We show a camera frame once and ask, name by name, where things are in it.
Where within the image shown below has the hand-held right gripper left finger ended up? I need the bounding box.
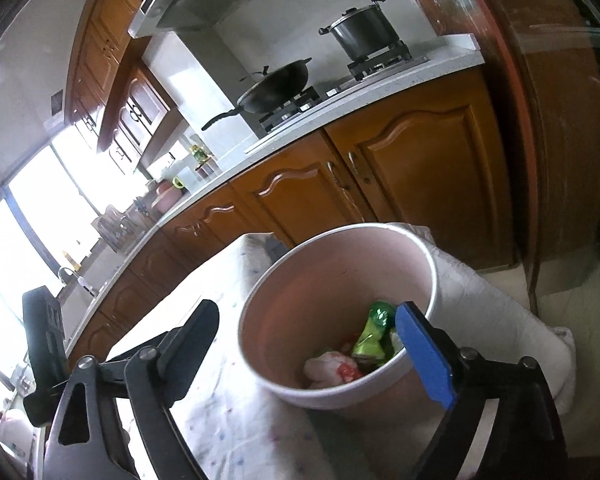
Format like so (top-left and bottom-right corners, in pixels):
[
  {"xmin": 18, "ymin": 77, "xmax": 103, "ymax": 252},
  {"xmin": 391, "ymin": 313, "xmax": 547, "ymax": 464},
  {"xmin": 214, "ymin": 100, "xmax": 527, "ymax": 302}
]
[{"xmin": 40, "ymin": 300, "xmax": 221, "ymax": 480}]

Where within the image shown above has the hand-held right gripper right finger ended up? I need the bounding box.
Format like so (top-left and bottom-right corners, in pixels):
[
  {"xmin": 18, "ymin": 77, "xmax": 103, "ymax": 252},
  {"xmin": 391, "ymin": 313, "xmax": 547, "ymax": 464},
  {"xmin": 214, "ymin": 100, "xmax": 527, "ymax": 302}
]
[{"xmin": 395, "ymin": 301, "xmax": 570, "ymax": 480}]

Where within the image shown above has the light green snack packet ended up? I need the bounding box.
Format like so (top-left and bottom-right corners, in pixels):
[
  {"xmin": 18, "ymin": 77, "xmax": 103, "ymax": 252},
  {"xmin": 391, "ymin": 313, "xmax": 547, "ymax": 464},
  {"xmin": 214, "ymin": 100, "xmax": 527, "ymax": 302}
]
[{"xmin": 351, "ymin": 301, "xmax": 399, "ymax": 361}]

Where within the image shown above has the white paper tissue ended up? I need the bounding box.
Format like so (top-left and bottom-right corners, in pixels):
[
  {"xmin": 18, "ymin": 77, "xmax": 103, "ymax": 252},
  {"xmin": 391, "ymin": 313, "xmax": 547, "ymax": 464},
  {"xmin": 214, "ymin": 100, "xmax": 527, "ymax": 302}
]
[{"xmin": 304, "ymin": 350, "xmax": 362, "ymax": 391}]

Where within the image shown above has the steel sink faucet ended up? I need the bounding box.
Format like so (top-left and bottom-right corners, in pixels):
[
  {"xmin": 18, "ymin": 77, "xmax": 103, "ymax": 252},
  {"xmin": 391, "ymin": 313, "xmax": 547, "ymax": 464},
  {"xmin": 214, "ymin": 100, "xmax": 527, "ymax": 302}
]
[{"xmin": 57, "ymin": 266, "xmax": 99, "ymax": 297}]

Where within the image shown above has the white printed tablecloth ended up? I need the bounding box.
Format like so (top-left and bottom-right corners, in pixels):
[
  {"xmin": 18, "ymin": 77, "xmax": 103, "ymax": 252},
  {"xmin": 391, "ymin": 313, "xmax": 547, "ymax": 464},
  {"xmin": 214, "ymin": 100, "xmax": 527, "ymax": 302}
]
[{"xmin": 107, "ymin": 222, "xmax": 577, "ymax": 480}]

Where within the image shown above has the kitchen window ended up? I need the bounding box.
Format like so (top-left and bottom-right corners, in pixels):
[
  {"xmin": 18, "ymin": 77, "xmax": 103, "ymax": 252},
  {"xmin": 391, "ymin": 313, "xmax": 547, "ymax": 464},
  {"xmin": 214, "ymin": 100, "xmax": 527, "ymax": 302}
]
[{"xmin": 0, "ymin": 125, "xmax": 147, "ymax": 397}]

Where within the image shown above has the wooden knife block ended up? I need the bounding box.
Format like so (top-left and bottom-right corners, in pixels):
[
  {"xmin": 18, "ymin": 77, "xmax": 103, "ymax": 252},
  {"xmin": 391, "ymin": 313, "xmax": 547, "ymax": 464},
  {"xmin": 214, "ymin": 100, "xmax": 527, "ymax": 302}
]
[{"xmin": 91, "ymin": 205, "xmax": 154, "ymax": 254}]

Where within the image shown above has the pink lidded pot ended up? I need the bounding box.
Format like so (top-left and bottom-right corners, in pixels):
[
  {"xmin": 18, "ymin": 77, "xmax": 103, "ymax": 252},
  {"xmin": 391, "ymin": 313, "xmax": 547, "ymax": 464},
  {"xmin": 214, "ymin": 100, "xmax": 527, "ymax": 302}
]
[{"xmin": 151, "ymin": 180, "xmax": 182, "ymax": 211}]

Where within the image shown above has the wooden base cabinet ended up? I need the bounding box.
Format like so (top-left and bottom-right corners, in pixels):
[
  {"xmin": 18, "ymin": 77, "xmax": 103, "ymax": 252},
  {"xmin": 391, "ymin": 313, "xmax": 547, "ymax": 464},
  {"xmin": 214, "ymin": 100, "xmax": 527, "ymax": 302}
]
[{"xmin": 65, "ymin": 67, "xmax": 517, "ymax": 362}]

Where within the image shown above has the wooden glass door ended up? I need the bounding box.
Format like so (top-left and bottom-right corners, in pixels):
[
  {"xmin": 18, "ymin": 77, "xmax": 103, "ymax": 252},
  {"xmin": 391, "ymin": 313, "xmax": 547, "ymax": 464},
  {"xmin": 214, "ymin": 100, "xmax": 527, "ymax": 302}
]
[{"xmin": 395, "ymin": 0, "xmax": 600, "ymax": 313}]

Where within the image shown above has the black wok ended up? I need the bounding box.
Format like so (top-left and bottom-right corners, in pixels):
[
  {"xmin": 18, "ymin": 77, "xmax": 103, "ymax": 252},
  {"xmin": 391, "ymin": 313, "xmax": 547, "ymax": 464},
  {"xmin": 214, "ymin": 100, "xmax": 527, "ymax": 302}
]
[{"xmin": 201, "ymin": 57, "xmax": 314, "ymax": 131}]

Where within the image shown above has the gas stove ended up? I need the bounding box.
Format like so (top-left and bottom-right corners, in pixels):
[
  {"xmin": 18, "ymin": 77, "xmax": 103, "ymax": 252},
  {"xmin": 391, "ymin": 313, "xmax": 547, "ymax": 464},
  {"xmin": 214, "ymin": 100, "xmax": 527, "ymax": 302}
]
[{"xmin": 257, "ymin": 40, "xmax": 429, "ymax": 135}]

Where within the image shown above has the grey stock pot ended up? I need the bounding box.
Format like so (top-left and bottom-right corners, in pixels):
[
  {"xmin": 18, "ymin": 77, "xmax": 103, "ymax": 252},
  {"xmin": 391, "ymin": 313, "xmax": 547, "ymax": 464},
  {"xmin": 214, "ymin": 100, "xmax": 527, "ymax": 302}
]
[{"xmin": 319, "ymin": 0, "xmax": 402, "ymax": 61}]

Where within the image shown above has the wooden wall cabinet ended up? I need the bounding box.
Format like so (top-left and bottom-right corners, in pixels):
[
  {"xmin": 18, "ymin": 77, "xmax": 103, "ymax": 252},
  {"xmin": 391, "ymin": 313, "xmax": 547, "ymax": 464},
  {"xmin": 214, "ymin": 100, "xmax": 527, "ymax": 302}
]
[{"xmin": 65, "ymin": 0, "xmax": 192, "ymax": 172}]

